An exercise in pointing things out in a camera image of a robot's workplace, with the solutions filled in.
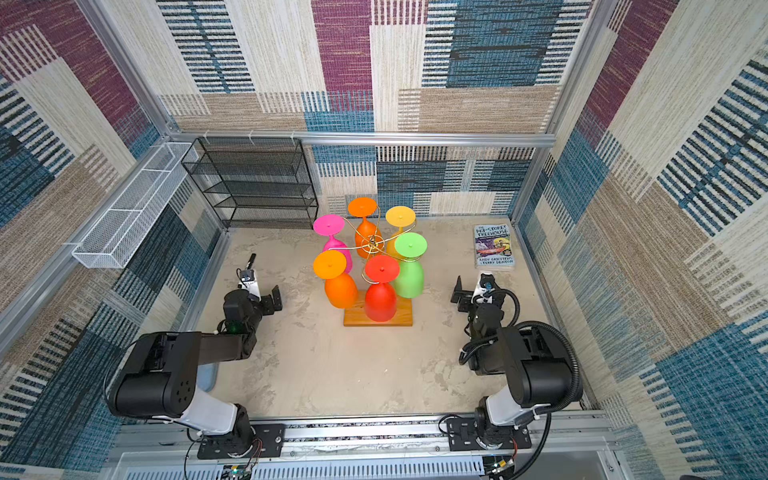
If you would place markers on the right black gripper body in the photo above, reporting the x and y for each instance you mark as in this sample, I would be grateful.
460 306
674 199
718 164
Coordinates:
470 299

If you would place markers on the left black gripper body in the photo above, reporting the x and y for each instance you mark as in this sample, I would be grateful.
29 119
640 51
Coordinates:
266 300

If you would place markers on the green plastic wine glass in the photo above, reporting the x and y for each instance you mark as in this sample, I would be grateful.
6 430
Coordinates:
409 283

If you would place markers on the red plastic wine glass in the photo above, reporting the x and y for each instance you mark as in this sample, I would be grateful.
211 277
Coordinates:
381 298

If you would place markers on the yellow plastic wine glass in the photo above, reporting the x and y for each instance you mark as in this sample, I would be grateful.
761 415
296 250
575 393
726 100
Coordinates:
401 217

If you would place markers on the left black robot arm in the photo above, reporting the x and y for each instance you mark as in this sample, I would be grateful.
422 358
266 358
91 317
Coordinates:
158 381

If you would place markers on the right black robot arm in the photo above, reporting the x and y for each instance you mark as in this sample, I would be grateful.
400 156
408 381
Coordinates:
539 364

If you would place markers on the orange front wine glass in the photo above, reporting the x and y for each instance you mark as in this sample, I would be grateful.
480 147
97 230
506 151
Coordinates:
340 288

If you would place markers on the orange wine glass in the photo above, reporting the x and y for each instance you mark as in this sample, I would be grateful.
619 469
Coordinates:
363 208
340 288

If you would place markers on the wooden rack base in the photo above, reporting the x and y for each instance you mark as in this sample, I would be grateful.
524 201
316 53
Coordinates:
356 316

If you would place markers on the pink plastic wine glass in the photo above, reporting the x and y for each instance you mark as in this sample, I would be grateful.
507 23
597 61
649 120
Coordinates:
330 225

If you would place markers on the orange back wine glass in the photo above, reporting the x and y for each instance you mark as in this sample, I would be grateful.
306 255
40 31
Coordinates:
363 208

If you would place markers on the paperback book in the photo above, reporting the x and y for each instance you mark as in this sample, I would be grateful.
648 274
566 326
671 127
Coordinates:
493 246

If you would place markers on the blue sponge pad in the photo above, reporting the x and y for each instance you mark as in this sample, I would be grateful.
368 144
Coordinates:
207 376

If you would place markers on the white mesh basket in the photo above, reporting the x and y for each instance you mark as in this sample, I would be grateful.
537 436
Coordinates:
114 239

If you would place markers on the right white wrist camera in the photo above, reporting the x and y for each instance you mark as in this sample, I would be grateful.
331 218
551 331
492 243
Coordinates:
486 291

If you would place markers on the gold wire glass rack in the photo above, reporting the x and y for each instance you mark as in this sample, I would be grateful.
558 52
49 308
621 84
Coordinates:
379 244

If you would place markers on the black wire shelf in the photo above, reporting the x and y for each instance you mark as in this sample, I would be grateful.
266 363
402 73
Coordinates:
254 182

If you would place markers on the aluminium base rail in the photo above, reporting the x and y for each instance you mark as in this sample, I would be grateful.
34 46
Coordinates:
575 445

